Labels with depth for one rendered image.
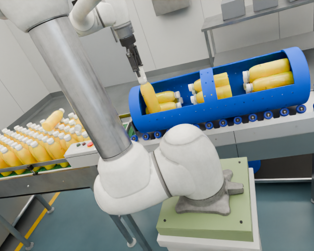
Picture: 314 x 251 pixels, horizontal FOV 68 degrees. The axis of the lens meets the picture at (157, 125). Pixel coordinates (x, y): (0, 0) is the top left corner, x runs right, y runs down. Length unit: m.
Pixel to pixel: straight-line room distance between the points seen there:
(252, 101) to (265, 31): 3.48
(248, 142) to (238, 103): 0.25
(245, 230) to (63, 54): 0.66
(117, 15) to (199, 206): 0.85
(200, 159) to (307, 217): 1.50
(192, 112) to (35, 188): 1.23
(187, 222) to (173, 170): 0.21
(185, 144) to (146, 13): 4.20
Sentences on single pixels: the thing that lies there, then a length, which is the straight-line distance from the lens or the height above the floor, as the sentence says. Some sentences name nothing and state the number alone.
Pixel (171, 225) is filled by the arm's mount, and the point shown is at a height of 1.05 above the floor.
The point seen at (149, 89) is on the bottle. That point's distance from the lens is 1.25.
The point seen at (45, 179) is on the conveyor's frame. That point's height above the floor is 0.85.
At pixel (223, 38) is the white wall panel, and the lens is 4.63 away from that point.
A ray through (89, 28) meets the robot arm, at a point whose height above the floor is 1.62.
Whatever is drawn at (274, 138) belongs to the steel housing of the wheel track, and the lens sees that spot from 1.38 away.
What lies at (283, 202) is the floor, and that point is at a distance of 2.14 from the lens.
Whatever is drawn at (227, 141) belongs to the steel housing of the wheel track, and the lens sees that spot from 1.35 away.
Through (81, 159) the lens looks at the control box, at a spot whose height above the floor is 1.06.
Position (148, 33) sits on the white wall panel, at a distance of 4.81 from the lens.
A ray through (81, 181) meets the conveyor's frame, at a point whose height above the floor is 0.79.
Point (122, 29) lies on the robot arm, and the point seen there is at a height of 1.56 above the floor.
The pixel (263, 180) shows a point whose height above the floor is 0.15.
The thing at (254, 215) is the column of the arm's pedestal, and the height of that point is 1.00.
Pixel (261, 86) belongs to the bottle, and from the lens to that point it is 1.26.
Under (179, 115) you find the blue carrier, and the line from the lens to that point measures 1.24.
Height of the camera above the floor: 1.71
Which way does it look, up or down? 31 degrees down
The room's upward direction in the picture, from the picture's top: 21 degrees counter-clockwise
